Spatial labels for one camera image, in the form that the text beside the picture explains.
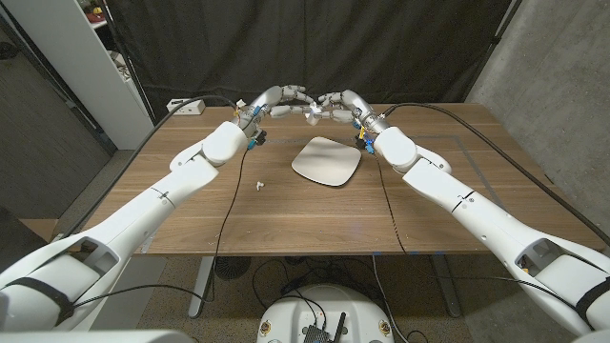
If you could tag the black curtain backdrop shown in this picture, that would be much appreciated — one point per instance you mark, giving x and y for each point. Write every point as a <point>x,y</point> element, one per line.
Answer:
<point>305,47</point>

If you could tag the grey table leg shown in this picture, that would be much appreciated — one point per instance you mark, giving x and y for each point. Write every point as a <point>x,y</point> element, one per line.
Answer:
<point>202,276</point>
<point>448,295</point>

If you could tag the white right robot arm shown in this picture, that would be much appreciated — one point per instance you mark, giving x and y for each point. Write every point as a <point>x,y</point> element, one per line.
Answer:
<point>476,219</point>

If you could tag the white earbud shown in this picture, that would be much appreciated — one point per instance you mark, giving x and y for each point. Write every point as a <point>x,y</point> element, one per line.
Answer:
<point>259,185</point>

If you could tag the red item on shelf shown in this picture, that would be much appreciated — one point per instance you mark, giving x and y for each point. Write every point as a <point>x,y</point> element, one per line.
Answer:
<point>96,18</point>

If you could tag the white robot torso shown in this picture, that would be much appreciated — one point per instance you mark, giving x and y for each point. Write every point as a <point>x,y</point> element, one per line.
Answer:
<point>290,314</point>

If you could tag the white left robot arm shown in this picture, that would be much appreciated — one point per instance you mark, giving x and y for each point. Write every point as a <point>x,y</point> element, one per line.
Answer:
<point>138,219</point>

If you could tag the black curtain stand pole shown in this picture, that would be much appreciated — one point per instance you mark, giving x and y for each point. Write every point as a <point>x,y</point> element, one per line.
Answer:
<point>495,40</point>
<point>126,52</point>

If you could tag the white AirPods case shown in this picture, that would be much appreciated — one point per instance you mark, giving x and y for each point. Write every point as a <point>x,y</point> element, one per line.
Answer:
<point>314,115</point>

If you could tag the white shelf cabinet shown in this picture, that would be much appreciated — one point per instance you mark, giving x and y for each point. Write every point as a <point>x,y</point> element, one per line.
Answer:
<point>81,62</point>

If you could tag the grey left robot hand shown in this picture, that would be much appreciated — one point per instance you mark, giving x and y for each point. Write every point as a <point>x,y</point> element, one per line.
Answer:
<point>271,97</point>

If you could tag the white power strip box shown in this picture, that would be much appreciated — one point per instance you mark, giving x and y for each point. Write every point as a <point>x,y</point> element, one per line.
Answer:
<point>188,108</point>

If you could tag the person's dark trouser leg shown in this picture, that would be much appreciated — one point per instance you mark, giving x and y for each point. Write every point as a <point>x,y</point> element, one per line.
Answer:
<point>16,238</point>

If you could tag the black module with antenna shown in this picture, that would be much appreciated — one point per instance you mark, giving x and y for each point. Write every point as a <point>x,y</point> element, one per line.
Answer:
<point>317,334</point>

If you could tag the round black floor fan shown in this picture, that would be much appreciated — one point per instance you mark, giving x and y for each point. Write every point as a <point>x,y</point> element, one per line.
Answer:
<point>232,267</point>

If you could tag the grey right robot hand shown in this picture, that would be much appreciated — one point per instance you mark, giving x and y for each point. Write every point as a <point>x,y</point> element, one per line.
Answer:
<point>357,107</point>

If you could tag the white square dish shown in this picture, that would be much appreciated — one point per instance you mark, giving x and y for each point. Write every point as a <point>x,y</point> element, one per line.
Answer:
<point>329,162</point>

